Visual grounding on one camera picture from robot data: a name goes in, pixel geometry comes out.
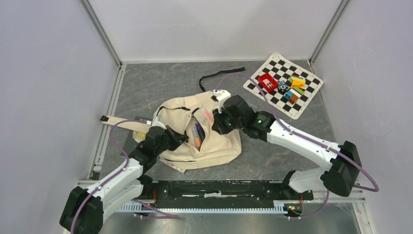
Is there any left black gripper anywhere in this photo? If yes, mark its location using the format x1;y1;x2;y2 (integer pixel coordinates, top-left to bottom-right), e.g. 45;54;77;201
154;125;189;156

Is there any grey orange highlighter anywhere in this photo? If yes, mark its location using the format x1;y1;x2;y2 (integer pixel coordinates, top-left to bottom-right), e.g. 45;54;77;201
190;124;202;150

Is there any purple black highlighter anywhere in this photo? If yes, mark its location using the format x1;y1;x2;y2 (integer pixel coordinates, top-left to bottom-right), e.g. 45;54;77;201
195;123;206;142

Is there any light orange highlighter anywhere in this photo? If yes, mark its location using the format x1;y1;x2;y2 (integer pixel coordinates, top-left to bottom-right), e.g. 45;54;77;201
203;109;214;125

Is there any cream canvas backpack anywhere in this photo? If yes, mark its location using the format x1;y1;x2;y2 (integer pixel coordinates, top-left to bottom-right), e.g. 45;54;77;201
100;91;242;170

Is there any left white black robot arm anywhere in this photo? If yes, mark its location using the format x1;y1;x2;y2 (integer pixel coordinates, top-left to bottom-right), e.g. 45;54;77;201
59;126;189;234

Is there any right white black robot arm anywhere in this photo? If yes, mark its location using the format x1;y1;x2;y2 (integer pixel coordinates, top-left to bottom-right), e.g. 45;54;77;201
211;90;362;199

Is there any floral cover book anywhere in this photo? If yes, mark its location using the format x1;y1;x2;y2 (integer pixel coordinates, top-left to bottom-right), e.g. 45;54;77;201
159;158;186;174

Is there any black dark book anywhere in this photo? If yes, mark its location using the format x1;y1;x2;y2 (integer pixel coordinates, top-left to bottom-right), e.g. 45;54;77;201
123;116;151;155

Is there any red toy block house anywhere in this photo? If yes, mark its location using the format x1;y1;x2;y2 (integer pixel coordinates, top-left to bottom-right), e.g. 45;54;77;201
258;73;279;92

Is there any blue owl toy figure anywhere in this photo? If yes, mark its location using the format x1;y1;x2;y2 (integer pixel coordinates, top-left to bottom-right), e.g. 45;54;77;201
278;81;290;94

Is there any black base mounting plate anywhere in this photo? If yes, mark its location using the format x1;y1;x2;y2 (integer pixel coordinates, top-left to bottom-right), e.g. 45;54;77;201
136;180;314;209

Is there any blue orange toy block stack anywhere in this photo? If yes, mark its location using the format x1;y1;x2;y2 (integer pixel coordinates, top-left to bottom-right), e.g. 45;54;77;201
284;89;301;104

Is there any black white checkerboard mat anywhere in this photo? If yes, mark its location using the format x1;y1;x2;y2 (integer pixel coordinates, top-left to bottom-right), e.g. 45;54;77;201
243;53;324;119

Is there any green orange toy block stack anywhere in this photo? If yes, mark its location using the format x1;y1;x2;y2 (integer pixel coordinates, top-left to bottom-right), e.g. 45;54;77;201
288;76;306;94

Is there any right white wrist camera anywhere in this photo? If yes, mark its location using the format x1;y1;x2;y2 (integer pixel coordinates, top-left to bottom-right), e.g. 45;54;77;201
211;90;231;104

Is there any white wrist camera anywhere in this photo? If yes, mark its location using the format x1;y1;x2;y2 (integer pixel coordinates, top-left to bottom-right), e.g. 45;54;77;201
211;90;231;104
146;116;166;129

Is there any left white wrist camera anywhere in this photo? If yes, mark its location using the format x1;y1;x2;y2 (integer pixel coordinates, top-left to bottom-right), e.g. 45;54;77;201
146;116;166;129

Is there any white slotted cable duct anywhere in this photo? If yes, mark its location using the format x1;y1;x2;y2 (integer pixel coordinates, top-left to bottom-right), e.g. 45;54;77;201
116;201;302;215

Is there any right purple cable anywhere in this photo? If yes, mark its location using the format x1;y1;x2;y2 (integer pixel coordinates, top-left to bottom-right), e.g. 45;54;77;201
215;72;380;220

